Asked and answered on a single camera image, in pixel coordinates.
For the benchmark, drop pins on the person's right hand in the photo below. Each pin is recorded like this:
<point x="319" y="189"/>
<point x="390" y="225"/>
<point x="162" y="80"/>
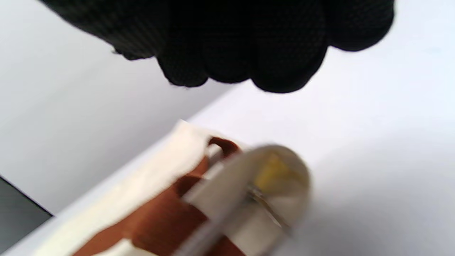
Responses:
<point x="227" y="32"/>

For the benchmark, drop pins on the clear round container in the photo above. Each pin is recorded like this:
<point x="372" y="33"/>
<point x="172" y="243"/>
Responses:
<point x="263" y="199"/>

